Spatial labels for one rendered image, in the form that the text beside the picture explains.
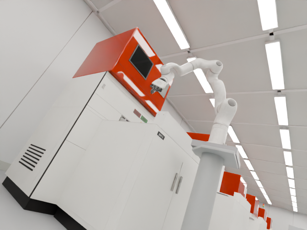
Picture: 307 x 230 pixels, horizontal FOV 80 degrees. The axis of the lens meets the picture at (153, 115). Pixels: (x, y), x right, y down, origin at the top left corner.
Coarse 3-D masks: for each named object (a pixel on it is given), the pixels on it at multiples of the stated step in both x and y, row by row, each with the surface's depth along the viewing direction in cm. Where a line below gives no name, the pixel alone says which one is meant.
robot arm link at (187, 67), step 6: (162, 66) 155; (168, 66) 154; (174, 66) 156; (180, 66) 163; (186, 66) 163; (192, 66) 165; (162, 72) 156; (168, 72) 156; (180, 72) 162; (186, 72) 164
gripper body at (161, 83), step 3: (162, 78) 153; (153, 81) 150; (156, 81) 150; (159, 81) 151; (162, 81) 152; (153, 84) 150; (156, 84) 147; (159, 84) 148; (162, 84) 149; (165, 84) 151; (156, 87) 149; (159, 87) 146; (162, 87) 146; (162, 90) 150
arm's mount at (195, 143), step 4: (192, 140) 138; (196, 140) 137; (192, 144) 137; (196, 144) 135; (200, 144) 134; (204, 144) 133; (208, 144) 131; (212, 144) 130; (216, 144) 129; (220, 144) 128; (224, 148) 125; (228, 148) 124; (232, 148) 123; (236, 148) 122; (236, 152) 120; (236, 156) 123; (240, 164) 144
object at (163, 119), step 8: (160, 112) 138; (168, 112) 135; (160, 120) 134; (168, 120) 136; (168, 128) 136; (176, 128) 145; (176, 136) 145; (184, 136) 154; (184, 144) 154; (192, 152) 166
